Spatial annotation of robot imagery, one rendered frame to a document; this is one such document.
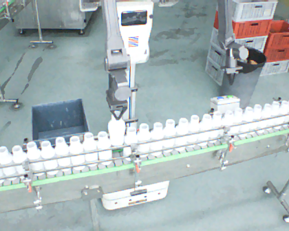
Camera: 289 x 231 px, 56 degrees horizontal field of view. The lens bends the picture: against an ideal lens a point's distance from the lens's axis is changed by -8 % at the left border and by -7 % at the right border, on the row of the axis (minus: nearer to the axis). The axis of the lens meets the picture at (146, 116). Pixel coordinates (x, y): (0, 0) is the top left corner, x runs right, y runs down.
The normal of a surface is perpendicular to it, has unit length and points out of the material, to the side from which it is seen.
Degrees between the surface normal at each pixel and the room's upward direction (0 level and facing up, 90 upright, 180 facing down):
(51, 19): 90
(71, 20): 90
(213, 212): 0
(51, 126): 90
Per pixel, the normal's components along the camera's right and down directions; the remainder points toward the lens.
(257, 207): 0.06, -0.77
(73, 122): 0.30, 0.62
